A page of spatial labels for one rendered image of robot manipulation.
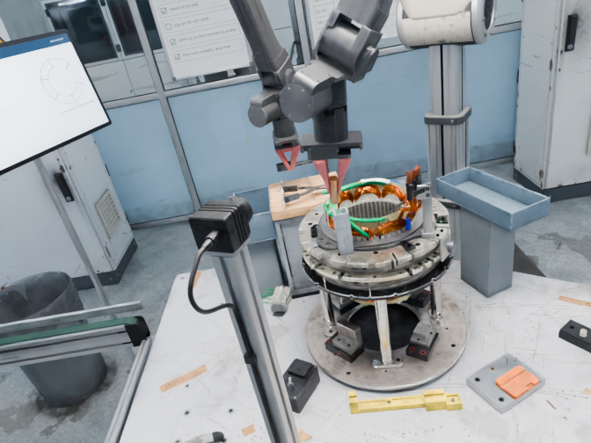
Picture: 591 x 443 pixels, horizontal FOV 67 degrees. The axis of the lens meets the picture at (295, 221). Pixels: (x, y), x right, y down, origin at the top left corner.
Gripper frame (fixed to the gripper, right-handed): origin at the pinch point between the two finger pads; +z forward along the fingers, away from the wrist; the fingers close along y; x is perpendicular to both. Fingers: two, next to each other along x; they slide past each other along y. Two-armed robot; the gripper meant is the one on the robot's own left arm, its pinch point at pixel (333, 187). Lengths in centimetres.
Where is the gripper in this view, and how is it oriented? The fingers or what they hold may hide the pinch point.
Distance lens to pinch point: 79.7
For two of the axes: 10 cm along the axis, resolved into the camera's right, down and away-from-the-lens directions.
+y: 9.9, -0.4, -1.1
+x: 0.8, -4.7, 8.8
